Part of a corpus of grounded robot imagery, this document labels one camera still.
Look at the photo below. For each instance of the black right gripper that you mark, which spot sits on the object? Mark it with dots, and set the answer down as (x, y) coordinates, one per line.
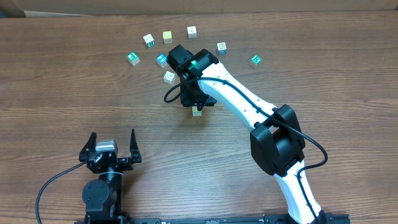
(189, 101)

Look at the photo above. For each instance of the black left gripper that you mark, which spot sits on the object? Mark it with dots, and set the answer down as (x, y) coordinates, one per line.
(125, 162)

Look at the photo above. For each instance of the blue H letter block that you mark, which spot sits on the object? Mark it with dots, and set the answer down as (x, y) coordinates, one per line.
(196, 112)

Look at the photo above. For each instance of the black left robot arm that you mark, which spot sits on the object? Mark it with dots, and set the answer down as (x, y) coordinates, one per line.
(103, 196)

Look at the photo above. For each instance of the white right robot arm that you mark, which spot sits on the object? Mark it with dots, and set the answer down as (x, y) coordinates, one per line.
(276, 139)

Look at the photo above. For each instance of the wooden O block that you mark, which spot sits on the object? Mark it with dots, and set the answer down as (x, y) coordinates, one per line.
(169, 77)

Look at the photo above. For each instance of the blue F letter block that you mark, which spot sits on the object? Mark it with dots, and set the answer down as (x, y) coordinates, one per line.
(161, 60)

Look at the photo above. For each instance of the blue side wooden block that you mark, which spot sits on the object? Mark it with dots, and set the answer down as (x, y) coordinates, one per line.
(221, 48)

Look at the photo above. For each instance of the green R block right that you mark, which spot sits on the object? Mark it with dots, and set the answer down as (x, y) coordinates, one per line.
(255, 61)

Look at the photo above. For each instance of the plain wooden block far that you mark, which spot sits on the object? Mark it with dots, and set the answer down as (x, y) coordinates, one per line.
(192, 32)

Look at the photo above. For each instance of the yellow top wooden block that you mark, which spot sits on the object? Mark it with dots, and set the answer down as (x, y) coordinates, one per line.
(167, 37)

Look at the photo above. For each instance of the green E letter block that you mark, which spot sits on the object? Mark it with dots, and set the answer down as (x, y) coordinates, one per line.
(133, 58)

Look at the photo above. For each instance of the dark green R block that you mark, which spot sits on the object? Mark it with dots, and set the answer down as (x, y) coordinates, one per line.
(149, 40)

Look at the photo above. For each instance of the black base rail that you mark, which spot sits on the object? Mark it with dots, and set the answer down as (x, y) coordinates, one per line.
(328, 218)

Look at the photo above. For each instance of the cardboard back wall panel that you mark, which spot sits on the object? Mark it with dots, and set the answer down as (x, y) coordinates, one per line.
(133, 7)

